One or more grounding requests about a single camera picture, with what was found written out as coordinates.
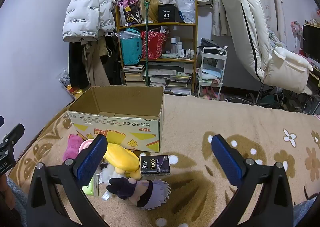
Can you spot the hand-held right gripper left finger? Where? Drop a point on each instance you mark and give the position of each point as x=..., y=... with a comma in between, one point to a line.
x=91, y=159

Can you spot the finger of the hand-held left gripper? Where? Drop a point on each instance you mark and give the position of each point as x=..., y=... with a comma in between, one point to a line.
x=15, y=134
x=1, y=120

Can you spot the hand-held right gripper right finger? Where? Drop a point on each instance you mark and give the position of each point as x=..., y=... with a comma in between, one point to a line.
x=226, y=159

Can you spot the pink swirl foam roll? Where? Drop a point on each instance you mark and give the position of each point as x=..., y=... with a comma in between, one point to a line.
x=85, y=145

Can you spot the pink plush bear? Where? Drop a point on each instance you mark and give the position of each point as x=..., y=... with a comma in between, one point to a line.
x=72, y=145

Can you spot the yellow plush toy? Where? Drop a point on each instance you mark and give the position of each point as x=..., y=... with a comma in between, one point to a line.
x=122, y=157

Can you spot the grey-haired plush doll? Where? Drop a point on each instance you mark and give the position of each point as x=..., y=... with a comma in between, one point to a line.
x=145, y=192

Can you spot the black tissue pack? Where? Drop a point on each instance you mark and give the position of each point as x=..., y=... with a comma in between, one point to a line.
x=155, y=165

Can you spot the printed cardboard box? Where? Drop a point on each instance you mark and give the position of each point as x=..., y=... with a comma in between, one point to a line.
x=130, y=102

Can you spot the person's left hand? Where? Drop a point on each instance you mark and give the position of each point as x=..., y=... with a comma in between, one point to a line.
x=5, y=189

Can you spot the white fluffy plush toy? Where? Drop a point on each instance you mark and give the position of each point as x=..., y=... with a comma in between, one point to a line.
x=110, y=174

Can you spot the green tissue pack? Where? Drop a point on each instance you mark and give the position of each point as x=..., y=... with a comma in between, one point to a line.
x=91, y=188

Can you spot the white label tag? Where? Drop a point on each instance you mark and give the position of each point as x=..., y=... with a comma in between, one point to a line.
x=105, y=195

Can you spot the pink toys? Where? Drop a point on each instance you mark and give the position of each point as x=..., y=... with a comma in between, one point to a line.
x=208, y=92

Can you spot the pile of colourful snack bags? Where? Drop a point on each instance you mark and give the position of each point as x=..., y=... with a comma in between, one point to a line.
x=70, y=87

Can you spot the white trolley cart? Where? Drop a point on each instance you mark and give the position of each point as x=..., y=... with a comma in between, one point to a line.
x=223, y=72

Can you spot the light blue folded cloth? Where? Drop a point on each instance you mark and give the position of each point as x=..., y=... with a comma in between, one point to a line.
x=210, y=72

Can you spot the black coat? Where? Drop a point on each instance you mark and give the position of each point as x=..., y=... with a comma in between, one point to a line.
x=76, y=64

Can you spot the tall stack of books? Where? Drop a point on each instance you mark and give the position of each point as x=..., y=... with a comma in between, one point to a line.
x=133, y=76

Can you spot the wide pile of books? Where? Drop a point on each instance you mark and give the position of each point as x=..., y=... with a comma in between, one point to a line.
x=172, y=82

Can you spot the person's leg in jeans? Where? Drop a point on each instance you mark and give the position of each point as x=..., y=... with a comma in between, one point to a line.
x=303, y=213

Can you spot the beige coat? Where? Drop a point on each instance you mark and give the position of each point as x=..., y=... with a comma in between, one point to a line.
x=96, y=64

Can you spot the black item on cart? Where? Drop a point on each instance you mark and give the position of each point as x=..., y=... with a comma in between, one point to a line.
x=211, y=44

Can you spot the teal bag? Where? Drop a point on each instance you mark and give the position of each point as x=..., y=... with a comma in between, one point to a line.
x=130, y=47

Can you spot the row of white cosmetic bottles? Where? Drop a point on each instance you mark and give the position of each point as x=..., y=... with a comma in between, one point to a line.
x=180, y=48

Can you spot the wooden shelf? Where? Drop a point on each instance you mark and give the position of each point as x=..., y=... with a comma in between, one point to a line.
x=195, y=42

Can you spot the green pole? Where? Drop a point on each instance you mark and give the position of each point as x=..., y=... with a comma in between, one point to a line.
x=146, y=49

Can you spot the red patterned bag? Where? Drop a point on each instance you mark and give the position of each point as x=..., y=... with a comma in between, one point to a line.
x=153, y=46

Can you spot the cream padded chair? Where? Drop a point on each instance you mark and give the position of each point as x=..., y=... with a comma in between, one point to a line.
x=252, y=29

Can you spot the white puffer jacket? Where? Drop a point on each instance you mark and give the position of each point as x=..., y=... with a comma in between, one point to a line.
x=87, y=9

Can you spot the black monitor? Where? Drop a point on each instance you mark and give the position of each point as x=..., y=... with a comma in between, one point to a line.
x=311, y=41

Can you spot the pink small fan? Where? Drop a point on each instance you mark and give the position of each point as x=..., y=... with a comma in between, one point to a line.
x=296, y=28

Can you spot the purple printed bag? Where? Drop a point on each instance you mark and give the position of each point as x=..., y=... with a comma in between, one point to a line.
x=128, y=8

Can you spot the black box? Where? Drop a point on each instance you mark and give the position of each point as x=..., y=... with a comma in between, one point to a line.
x=166, y=13

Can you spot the clear plastic bag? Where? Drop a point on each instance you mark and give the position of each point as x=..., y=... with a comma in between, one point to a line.
x=185, y=4

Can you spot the blonde wig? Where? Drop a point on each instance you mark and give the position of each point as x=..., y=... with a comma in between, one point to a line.
x=153, y=9

